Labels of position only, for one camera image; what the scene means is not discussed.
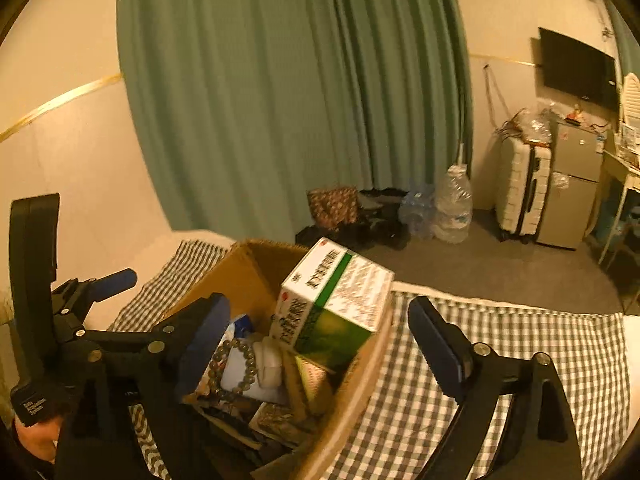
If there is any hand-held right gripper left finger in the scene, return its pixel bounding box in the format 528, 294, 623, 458
54, 292, 232, 480

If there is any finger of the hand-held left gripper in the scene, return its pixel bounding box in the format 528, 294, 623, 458
60, 310, 176, 350
50, 268, 138, 311

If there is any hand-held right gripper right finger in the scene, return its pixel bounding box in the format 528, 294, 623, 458
407, 295, 583, 480

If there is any cardboard box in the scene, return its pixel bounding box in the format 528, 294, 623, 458
162, 239, 396, 480

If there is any green white medicine box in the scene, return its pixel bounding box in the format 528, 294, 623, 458
269, 236, 396, 373

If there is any green medicine bag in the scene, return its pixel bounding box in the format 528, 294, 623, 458
247, 400, 321, 453

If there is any person's left hand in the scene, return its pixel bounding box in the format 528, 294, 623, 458
14, 407, 68, 463

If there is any dark shoes pile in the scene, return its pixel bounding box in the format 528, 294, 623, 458
295, 187, 411, 251

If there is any pack of plastic bottles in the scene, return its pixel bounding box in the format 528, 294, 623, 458
398, 185, 438, 238

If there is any large clear water jug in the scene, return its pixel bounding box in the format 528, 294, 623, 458
432, 164, 473, 244

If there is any checked cloth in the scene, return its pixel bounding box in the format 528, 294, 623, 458
107, 239, 632, 480

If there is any brown patterned bag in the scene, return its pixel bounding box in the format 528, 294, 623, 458
306, 186, 361, 231

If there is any white suitcase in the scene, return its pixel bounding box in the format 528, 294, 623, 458
495, 135, 553, 243

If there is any silver fridge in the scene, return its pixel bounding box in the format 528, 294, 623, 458
535, 120, 608, 250

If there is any clear plastic bag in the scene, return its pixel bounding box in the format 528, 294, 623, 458
515, 105, 556, 143

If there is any wide green curtain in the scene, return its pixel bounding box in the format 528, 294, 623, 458
116, 0, 473, 243

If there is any white vanity desk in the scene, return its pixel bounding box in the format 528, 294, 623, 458
595, 132, 640, 271

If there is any white oval mirror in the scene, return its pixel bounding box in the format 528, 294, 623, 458
620, 72, 640, 126

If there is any narrow green curtain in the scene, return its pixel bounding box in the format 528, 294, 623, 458
600, 0, 640, 76

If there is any bead bracelet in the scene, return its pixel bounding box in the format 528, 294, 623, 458
206, 337, 258, 401

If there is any black wall cable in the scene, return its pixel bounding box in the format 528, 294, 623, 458
482, 64, 516, 133

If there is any black wall television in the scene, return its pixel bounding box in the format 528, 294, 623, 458
538, 27, 617, 108

